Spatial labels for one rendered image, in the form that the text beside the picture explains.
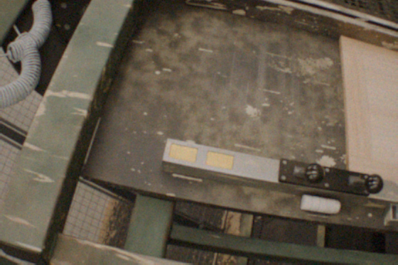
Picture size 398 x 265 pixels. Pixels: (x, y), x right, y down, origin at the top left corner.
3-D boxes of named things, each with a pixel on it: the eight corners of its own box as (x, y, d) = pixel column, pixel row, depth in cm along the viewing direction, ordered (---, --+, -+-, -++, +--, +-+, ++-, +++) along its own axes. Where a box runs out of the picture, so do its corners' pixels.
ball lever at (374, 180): (357, 192, 82) (384, 196, 69) (342, 189, 82) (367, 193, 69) (361, 173, 82) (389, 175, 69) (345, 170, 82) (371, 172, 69)
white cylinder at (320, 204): (299, 211, 82) (335, 217, 82) (303, 205, 79) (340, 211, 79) (300, 198, 83) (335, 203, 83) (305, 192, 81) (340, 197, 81)
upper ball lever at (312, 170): (305, 182, 82) (325, 187, 69) (286, 180, 82) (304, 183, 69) (308, 164, 82) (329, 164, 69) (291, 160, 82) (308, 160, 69)
